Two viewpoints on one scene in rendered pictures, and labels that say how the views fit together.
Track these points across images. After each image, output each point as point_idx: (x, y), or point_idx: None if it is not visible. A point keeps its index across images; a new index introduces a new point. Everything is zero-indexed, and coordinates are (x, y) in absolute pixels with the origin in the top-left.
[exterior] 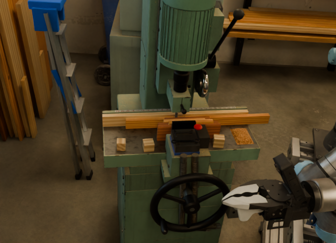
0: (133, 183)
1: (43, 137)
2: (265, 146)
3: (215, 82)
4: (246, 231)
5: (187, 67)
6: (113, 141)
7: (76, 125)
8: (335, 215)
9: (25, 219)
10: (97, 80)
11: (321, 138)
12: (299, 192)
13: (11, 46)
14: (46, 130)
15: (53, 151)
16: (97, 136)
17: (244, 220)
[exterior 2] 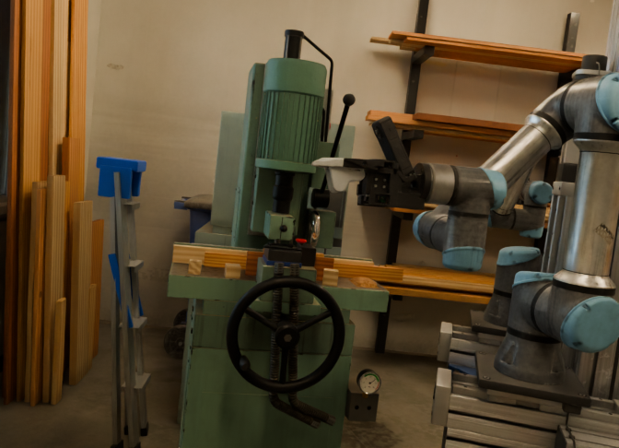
0: (206, 332)
1: (69, 405)
2: (424, 438)
3: (330, 232)
4: None
5: (288, 165)
6: (184, 269)
7: (128, 347)
8: (458, 216)
9: None
10: (168, 349)
11: (481, 315)
12: (404, 162)
13: (55, 250)
14: (75, 398)
15: (81, 420)
16: (156, 409)
17: (339, 190)
